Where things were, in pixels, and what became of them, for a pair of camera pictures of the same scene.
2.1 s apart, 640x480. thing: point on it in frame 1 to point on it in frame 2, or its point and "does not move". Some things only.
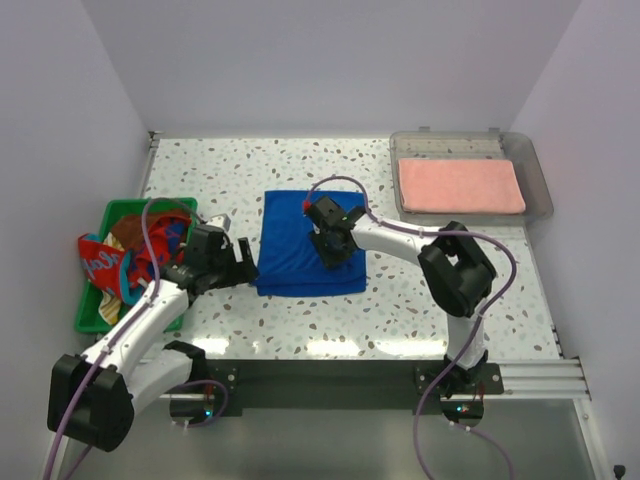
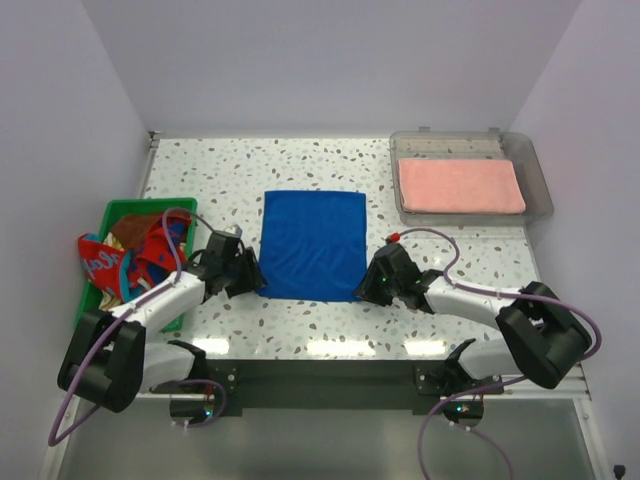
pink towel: x=437 y=186 does not move
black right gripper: x=330 y=260 to x=367 y=291
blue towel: x=289 y=264 does not move
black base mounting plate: x=346 y=383 does not move
